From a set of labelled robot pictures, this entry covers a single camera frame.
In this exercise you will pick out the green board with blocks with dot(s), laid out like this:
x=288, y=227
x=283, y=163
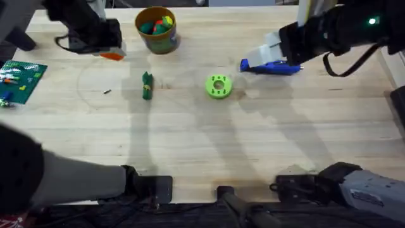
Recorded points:
x=19, y=80

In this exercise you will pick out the blue electric screwdriver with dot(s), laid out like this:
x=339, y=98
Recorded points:
x=272, y=68

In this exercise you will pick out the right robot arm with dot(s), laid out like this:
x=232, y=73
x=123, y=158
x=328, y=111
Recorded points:
x=367, y=190

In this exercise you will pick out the green toy vegetable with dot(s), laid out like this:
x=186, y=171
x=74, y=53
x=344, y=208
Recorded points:
x=147, y=85

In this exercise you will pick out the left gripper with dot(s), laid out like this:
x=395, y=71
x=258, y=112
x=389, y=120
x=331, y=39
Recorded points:
x=95, y=35

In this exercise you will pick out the small dark screw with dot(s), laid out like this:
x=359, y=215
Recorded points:
x=107, y=91

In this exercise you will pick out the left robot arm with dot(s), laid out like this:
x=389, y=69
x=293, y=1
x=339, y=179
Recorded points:
x=69, y=182

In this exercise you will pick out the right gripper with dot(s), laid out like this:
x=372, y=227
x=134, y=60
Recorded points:
x=316, y=35

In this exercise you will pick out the green disc with holes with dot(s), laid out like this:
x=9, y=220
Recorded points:
x=218, y=86

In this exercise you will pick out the black mount post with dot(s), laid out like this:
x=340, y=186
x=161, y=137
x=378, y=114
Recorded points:
x=240, y=206

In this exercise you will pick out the tub with toys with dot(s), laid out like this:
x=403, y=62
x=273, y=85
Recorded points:
x=156, y=30

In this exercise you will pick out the black rail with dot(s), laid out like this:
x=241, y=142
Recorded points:
x=190, y=215

